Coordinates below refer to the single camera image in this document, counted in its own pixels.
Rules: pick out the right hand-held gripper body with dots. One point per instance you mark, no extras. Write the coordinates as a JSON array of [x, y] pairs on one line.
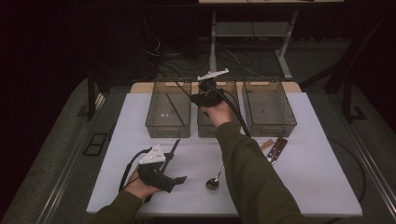
[[211, 96]]

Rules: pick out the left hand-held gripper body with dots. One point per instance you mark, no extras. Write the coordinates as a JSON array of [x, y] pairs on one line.
[[152, 157]]

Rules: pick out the black chopstick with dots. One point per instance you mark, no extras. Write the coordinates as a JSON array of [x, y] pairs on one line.
[[173, 149]]

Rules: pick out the dark brown chopstick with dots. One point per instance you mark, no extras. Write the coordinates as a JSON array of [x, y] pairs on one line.
[[183, 88], [174, 108]]

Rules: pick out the smoky clear plastic bin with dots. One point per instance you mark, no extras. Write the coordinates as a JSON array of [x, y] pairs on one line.
[[169, 112], [205, 129], [267, 107]]

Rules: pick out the metal spoon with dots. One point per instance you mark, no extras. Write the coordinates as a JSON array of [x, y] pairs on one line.
[[212, 184]]

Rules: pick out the person's right hand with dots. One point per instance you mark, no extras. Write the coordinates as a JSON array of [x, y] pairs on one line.
[[219, 115]]

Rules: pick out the person's left hand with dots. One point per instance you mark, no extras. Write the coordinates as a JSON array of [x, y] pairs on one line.
[[140, 186]]

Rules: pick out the white table cover sheet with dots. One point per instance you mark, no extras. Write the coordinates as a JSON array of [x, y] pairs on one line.
[[186, 199]]

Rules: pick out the black metal stand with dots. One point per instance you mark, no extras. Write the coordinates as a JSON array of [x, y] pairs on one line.
[[91, 93], [347, 93]]

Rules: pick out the white metal desk frame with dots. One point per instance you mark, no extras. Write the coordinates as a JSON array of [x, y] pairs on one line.
[[249, 29]]

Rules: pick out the aluminium floor rail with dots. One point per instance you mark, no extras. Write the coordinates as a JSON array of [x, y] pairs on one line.
[[370, 168], [71, 161]]

